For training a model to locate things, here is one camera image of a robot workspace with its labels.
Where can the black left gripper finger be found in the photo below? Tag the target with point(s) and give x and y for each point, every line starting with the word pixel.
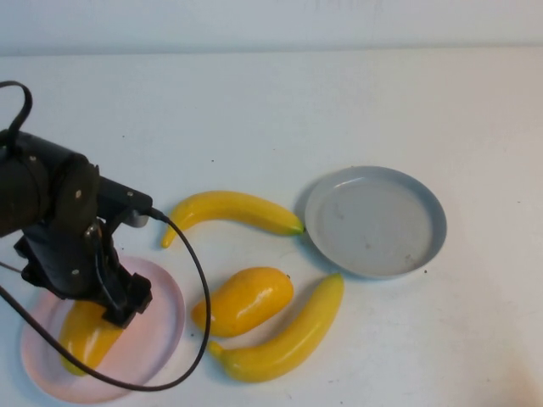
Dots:
pixel 118 317
pixel 138 292

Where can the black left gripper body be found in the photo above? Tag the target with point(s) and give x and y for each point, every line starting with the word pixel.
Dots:
pixel 63 263

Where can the yellow mango with orange blush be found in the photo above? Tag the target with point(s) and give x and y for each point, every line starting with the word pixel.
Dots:
pixel 85 343

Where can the yellow banana with green tip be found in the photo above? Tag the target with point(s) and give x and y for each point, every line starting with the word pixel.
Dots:
pixel 229 205

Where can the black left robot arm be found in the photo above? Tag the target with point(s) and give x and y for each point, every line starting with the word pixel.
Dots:
pixel 34 186

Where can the pink round plate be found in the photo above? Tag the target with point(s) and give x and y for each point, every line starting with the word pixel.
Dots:
pixel 161 313

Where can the blue-grey round plate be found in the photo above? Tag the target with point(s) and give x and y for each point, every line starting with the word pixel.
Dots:
pixel 373 229

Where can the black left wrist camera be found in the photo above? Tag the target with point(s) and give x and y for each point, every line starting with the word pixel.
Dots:
pixel 123 195

